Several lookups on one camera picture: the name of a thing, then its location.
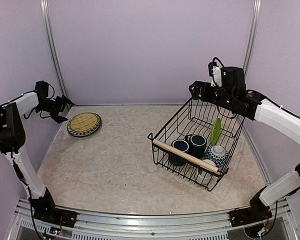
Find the green leaf shaped plate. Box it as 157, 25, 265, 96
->
210, 118, 221, 146

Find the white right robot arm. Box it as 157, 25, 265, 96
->
189, 81, 300, 222

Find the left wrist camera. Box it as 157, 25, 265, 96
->
34, 80, 49, 98

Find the dark blue mug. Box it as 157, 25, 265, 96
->
168, 139, 190, 166

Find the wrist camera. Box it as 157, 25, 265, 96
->
208, 57, 246, 91
34, 80, 49, 98

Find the blue white patterned bowl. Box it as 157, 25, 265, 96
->
205, 145, 228, 168

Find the dark green mug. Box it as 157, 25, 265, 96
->
185, 134, 207, 159

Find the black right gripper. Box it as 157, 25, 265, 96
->
190, 79, 237, 108

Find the black wire dish rack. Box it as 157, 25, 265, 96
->
148, 99, 244, 192

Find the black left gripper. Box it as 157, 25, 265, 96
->
35, 94, 74, 124

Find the aluminium corner post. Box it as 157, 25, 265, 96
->
243, 0, 262, 74
39, 0, 69, 97

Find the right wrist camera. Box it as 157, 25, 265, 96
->
208, 57, 246, 91

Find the black white striped plate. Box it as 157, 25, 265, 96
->
67, 126, 101, 138

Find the left aluminium corner post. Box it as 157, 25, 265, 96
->
39, 0, 69, 97

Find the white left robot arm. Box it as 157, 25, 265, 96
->
0, 90, 74, 203

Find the white cup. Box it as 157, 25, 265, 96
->
194, 167, 213, 187

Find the wooden rack handle near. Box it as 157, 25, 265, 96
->
152, 139, 219, 173

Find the yellow woven pattern plate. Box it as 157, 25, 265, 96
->
67, 112, 102, 133

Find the aluminium front rail frame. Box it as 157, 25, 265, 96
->
4, 197, 300, 240

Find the right aluminium corner post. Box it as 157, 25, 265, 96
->
243, 0, 262, 74

